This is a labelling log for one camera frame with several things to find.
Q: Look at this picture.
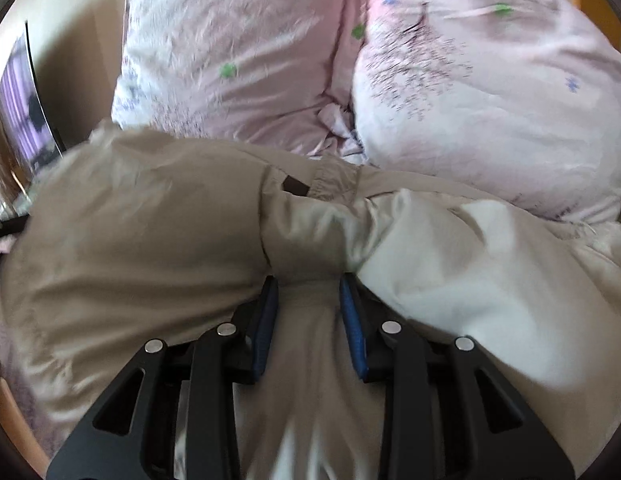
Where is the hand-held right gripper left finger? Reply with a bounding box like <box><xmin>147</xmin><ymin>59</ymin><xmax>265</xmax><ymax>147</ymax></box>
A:
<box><xmin>45</xmin><ymin>275</ymin><xmax>281</xmax><ymax>480</ymax></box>

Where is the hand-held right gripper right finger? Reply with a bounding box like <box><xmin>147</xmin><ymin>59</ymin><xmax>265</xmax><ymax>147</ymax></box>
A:
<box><xmin>338</xmin><ymin>273</ymin><xmax>576</xmax><ymax>480</ymax></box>

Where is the white puffer jacket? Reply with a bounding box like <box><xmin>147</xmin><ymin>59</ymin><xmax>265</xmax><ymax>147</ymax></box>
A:
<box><xmin>0</xmin><ymin>120</ymin><xmax>621</xmax><ymax>480</ymax></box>

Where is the pink floral pillow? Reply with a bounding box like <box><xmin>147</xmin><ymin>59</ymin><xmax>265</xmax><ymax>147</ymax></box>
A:
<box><xmin>110</xmin><ymin>0</ymin><xmax>372</xmax><ymax>162</ymax></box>
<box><xmin>351</xmin><ymin>0</ymin><xmax>621</xmax><ymax>226</ymax></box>

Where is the black flat television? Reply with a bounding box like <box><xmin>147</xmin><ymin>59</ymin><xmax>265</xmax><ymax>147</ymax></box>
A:
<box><xmin>0</xmin><ymin>20</ymin><xmax>67</xmax><ymax>172</ymax></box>

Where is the wooden headboard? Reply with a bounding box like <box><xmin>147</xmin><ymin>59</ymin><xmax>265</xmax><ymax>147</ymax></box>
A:
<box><xmin>575</xmin><ymin>0</ymin><xmax>621</xmax><ymax>57</ymax></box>

